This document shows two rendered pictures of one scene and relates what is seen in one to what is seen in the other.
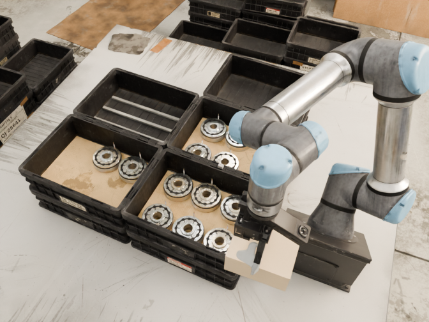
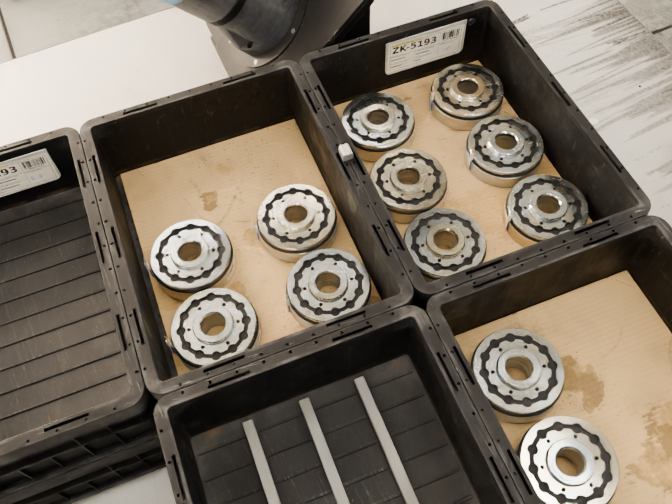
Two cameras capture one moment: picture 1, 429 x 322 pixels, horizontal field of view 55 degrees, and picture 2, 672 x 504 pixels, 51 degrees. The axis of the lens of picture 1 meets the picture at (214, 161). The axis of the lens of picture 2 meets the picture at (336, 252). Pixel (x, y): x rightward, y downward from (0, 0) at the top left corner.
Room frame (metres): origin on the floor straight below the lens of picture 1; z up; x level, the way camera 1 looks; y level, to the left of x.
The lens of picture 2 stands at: (1.23, 0.38, 1.60)
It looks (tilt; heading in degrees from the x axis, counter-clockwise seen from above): 59 degrees down; 229
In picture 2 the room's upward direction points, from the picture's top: 4 degrees counter-clockwise
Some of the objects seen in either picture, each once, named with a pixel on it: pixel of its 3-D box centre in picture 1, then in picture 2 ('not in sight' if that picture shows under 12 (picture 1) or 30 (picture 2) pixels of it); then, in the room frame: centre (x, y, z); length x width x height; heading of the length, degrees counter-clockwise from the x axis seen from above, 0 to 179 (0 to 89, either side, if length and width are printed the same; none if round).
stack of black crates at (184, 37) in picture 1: (200, 51); not in sight; (2.41, 0.13, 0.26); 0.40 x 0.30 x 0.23; 71
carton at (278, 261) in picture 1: (262, 252); not in sight; (0.48, -0.13, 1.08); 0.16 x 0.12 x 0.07; 71
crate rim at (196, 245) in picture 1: (197, 201); (460, 132); (0.73, 0.05, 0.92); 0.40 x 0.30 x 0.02; 67
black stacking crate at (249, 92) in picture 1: (260, 97); (1, 313); (1.28, -0.18, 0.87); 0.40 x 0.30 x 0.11; 67
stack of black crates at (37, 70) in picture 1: (41, 84); not in sight; (1.95, 1.08, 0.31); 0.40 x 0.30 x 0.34; 161
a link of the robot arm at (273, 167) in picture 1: (270, 174); not in sight; (0.49, -0.11, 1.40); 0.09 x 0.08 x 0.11; 137
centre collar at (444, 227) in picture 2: (178, 183); (445, 240); (0.84, 0.12, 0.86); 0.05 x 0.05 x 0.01
